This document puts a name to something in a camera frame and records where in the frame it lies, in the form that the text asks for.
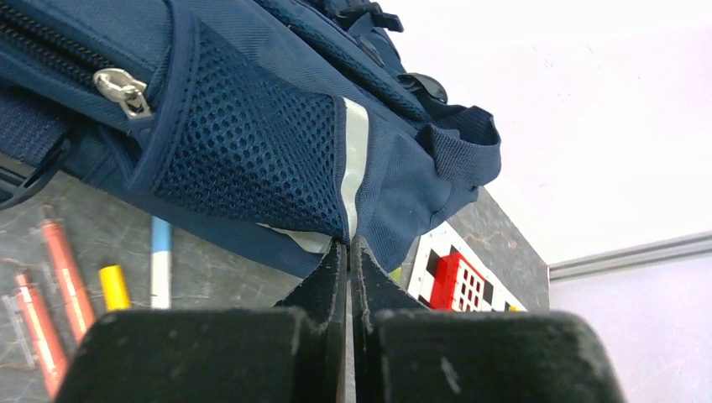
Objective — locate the orange pen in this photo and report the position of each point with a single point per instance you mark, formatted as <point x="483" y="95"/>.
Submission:
<point x="45" y="338"/>
<point x="78" y="305"/>

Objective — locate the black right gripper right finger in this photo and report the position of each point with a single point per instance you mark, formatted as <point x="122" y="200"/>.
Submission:
<point x="405" y="352"/>

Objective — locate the blue and white marker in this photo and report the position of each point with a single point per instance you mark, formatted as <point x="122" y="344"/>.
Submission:
<point x="160" y="264"/>

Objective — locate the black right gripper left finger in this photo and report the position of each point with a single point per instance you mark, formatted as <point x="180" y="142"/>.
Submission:
<point x="293" y="351"/>

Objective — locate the red window toy block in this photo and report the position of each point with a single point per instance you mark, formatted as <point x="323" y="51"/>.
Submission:
<point x="458" y="286"/>

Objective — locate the checkered chessboard mat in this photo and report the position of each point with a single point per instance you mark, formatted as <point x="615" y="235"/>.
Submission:
<point x="442" y="241"/>

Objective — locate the yellow and white marker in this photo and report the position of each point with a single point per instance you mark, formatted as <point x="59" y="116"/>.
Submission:
<point x="114" y="288"/>

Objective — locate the navy blue student backpack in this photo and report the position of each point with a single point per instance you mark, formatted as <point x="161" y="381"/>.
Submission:
<point x="269" y="128"/>

